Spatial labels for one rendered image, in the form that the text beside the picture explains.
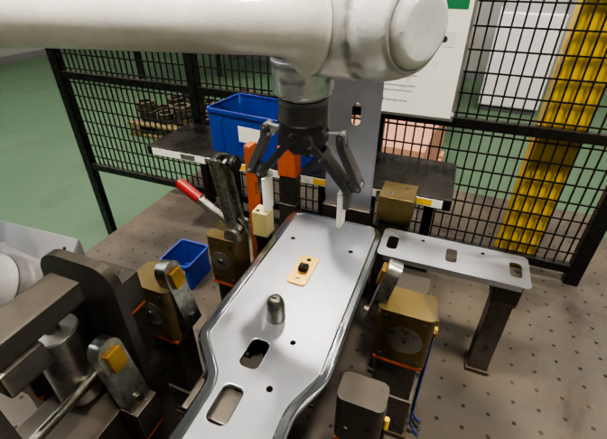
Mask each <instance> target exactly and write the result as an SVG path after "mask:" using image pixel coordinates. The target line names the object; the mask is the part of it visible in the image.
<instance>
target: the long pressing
mask: <svg viewBox="0 0 607 439"><path fill-rule="evenodd" d="M292 237H294V238H295V239H291V238H292ZM381 239H382V235H381V233H380V232H379V231H378V230H377V229H375V228H373V227H371V226H367V225H362V224H359V223H354V222H350V221H346V220H344V222H343V224H342V226H341V229H336V219H334V218H329V217H325V216H321V215H316V214H312V213H308V212H303V211H295V212H292V213H291V214H289V215H288V216H287V218H286V219H285V221H284V222H283V223H282V225H281V226H280V227H279V228H278V230H277V231H276V232H275V234H274V235H273V236H272V238H271V239H269V241H268V242H267V243H266V245H265V246H264V247H263V249H262V250H261V251H260V252H259V254H258V255H257V257H256V258H255V259H254V260H253V262H252V263H251V264H250V266H249V267H248V268H247V270H246V271H245V272H244V274H243V275H242V276H241V277H240V279H239V280H238V281H237V282H236V283H235V285H234V286H233V287H232V288H231V290H230V291H229V293H228V294H227V295H226V296H225V298H224V299H223V300H222V302H221V303H220V304H219V306H218V307H217V308H216V310H215V311H214V312H213V313H212V315H211V316H210V318H209V319H208V320H207V321H206V322H205V323H204V324H203V326H202V327H201V330H200V332H199V336H198V342H199V346H200V350H201V356H202V360H203V364H204V368H205V370H206V377H205V380H204V383H203V385H202V387H201V389H200V391H199V392H198V394H197V395H196V397H195V398H194V399H193V400H192V402H191V404H190V405H189V407H188V408H187V410H186V411H185V413H184V414H183V416H182V418H181V419H180V421H179V422H178V424H177V425H176V427H175V428H174V429H173V431H172V432H171V434H170V435H169V437H168V438H167V439H287V436H288V435H289V433H290V430H291V428H292V425H293V423H294V420H295V419H296V418H297V417H298V416H299V414H300V413H301V412H302V411H303V410H304V409H305V408H306V407H307V406H308V405H309V404H310V403H311V402H312V401H313V400H314V399H315V398H316V397H317V396H319V395H320V394H321V393H322V392H323V391H324V389H325V388H326V387H327V385H328V384H329V382H330V380H331V377H332V373H333V371H334V368H335V366H336V363H337V360H338V358H339V356H340V353H341V349H342V346H343V343H344V342H345V339H346V336H347V334H348V331H349V328H350V325H351V322H352V319H353V317H354V314H355V312H356V310H357V307H358V304H359V302H360V298H361V295H362V293H363V290H364V287H365V285H366V283H367V280H368V278H369V273H370V270H371V268H372V266H373V263H374V261H375V258H376V255H377V253H378V246H379V243H380V241H381ZM349 251H352V252H353V253H349ZM301 255H307V256H311V257H317V258H319V262H318V264H317V266H316V268H315V269H314V270H313V273H312V274H311V276H310V278H309V280H308V281H307V283H306V285H305V286H300V285H295V284H292V283H288V282H287V281H286V279H287V277H288V276H289V275H290V273H291V272H292V270H293V269H294V266H295V265H296V263H297V262H298V260H299V259H300V257H301ZM271 294H280V295H281V296H282V297H283V299H284V301H285V320H284V321H283V322H282V323H279V324H272V323H270V322H268V321H267V319H266V301H267V298H268V297H269V296H270V295H271ZM253 341H262V342H264V343H266V344H268V346H269V348H268V350H267V352H266V355H265V356H264V358H263V359H262V361H261V362H260V364H259V366H258V367H257V368H255V369H251V368H248V367H245V366H243V365H242V364H241V363H240V362H241V360H242V358H243V357H244V355H245V353H246V352H247V350H248V348H249V346H250V345H251V343H252V342H253ZM291 341H295V342H296V344H295V345H291V344H290V342H291ZM228 386H232V387H234V388H238V389H240V390H241V391H242V397H241V399H240V400H239V401H238V404H237V406H236V407H235V409H234V411H233V413H232V415H231V416H230V418H229V420H228V422H227V423H226V424H225V425H216V424H214V423H212V422H210V421H209V420H208V414H209V412H210V411H211V409H212V407H213V406H214V404H215V402H216V401H217V399H218V397H219V395H220V394H221V392H222V390H223V389H224V388H225V387H228ZM267 387H272V388H273V391H272V392H267V391H266V388H267Z"/></svg>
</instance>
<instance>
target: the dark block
mask: <svg viewBox="0 0 607 439"><path fill-rule="evenodd" d="M100 261H101V262H103V263H104V264H106V265H107V266H109V267H110V268H111V269H112V270H113V271H114V272H115V273H116V274H117V276H118V277H119V279H120V281H121V283H122V286H123V287H124V290H125V293H126V298H127V301H128V303H129V306H130V308H131V311H132V314H133V316H134V319H135V324H136V327H137V329H138V331H139V334H140V337H141V340H142V343H143V345H144V348H145V352H146V355H147V358H148V360H149V363H150V366H151V369H152V371H153V373H154V375H153V376H152V377H151V378H150V380H149V381H148V382H147V383H146V385H147V386H148V387H149V389H150V390H153V391H154V392H156V394H157V396H158V399H159V401H160V404H161V407H162V410H163V413H164V419H163V420H162V421H163V425H164V428H165V431H166V433H167V435H168V437H169V435H170V434H171V432H172V431H173V429H174V428H175V427H176V425H177V424H178V422H179V421H180V419H181V418H180V417H179V414H178V411H177V408H176V405H175V403H174V400H173V395H172V391H171V389H170V386H169V383H168V380H167V377H166V375H165V372H164V368H163V363H162V361H161V358H160V355H159V352H158V349H157V346H156V343H155V340H154V336H153V333H152V330H151V326H150V323H149V321H148V318H147V315H146V312H145V308H144V303H145V295H144V291H143V288H142V286H141V283H140V280H139V276H138V273H137V271H135V270H133V269H130V268H127V267H124V266H119V265H116V264H113V263H110V262H107V261H104V260H100Z"/></svg>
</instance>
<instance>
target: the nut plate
mask: <svg viewBox="0 0 607 439"><path fill-rule="evenodd" d="M307 258H310V259H311V260H312V261H307ZM318 262H319V258H317V257H311V256H307V255H301V257H300V259H299V260H298V262H297V263H296V265H295V266H294V269H293V270H292V272H291V273H290V275H289V276H288V277H287V279H286V281H287V282H288V283H292V284H295V285H300V286H305V285H306V283H307V281H308V280H309V278H310V276H311V274H312V273H313V270H314V269H315V268H316V266H317V264H318ZM302 263H305V267H302ZM296 278H299V279H300V280H299V281H296V280H295V279H296Z"/></svg>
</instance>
